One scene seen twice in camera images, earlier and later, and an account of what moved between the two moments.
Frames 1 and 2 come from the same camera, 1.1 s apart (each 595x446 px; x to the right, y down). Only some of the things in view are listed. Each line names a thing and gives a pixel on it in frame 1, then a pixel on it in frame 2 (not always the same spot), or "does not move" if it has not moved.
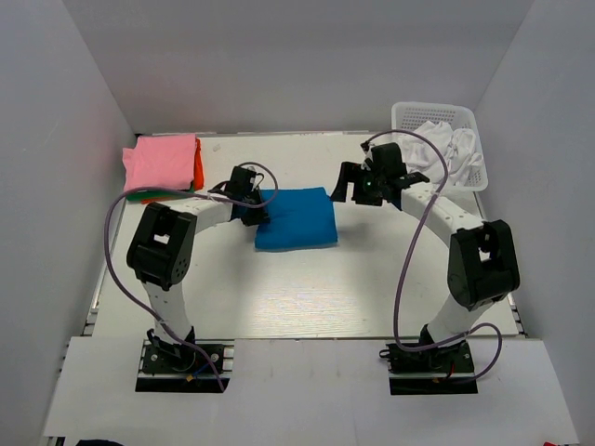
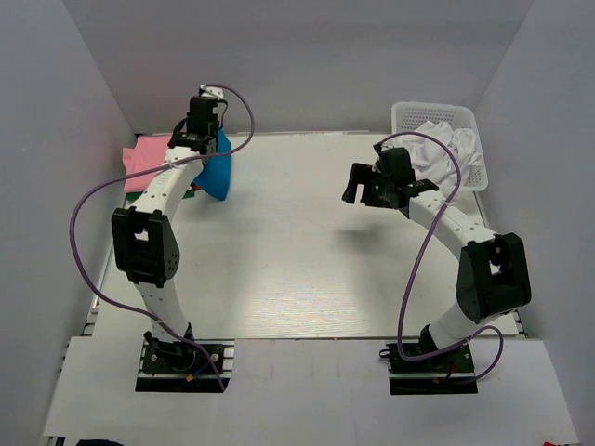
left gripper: x=260 y=217 -> x=216 y=125
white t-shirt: x=459 y=146 does not move
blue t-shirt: x=299 y=217 -> x=217 y=175
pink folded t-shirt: x=161 y=161 does not move
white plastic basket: x=407 y=115 does not move
